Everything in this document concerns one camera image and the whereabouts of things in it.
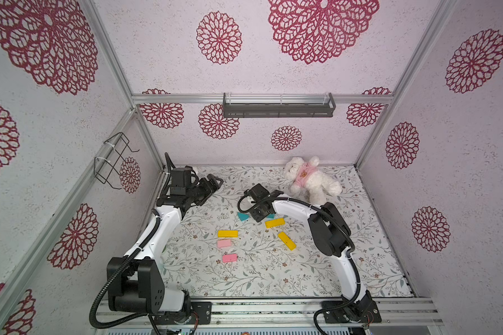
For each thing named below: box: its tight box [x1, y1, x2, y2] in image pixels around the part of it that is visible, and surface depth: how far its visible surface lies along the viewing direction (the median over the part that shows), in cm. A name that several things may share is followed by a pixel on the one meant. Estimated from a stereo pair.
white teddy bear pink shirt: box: [283, 156, 343, 205], surface depth 108 cm
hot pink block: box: [222, 253, 238, 263], surface depth 88 cm
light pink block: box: [217, 239, 232, 248], surface depth 92 cm
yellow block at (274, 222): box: [264, 217, 286, 229], surface depth 99 cm
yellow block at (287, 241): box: [277, 231, 297, 251], surface depth 93 cm
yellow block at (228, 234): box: [217, 229, 239, 238], surface depth 96 cm
